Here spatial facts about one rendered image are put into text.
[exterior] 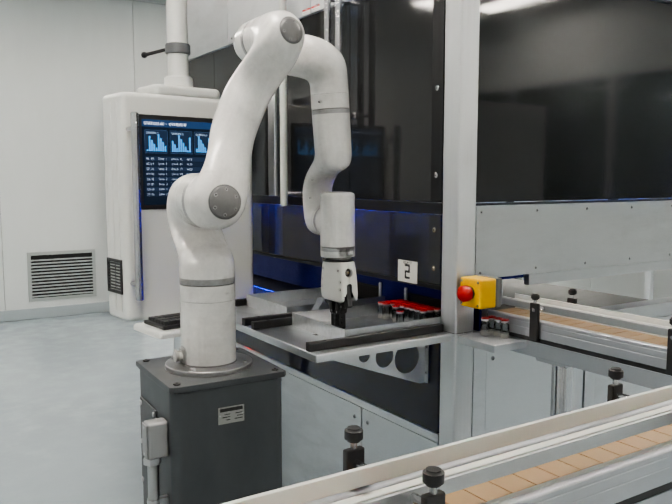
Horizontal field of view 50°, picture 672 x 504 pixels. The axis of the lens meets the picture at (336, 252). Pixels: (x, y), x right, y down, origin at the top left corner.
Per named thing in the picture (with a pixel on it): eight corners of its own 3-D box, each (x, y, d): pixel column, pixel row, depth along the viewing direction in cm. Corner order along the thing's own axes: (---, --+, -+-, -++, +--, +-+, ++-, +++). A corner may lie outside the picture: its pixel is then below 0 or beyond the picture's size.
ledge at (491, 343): (496, 336, 187) (496, 329, 186) (534, 345, 176) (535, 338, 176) (456, 342, 179) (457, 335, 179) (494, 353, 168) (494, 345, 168)
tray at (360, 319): (393, 312, 209) (393, 301, 209) (453, 328, 187) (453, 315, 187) (292, 325, 191) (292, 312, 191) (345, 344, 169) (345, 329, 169)
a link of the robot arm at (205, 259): (190, 288, 148) (188, 172, 145) (162, 277, 163) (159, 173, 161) (244, 283, 154) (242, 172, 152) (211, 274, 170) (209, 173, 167)
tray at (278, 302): (338, 295, 239) (338, 285, 239) (384, 307, 218) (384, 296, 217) (246, 305, 221) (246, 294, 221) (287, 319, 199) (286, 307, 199)
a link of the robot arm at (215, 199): (211, 235, 161) (241, 240, 147) (163, 215, 155) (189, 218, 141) (287, 35, 167) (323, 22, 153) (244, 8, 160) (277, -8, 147)
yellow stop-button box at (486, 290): (480, 302, 180) (481, 274, 180) (501, 306, 174) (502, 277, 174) (458, 305, 176) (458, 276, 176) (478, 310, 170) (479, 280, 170)
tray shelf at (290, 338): (330, 299, 244) (330, 294, 243) (474, 337, 185) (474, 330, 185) (198, 313, 218) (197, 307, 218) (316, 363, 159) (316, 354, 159)
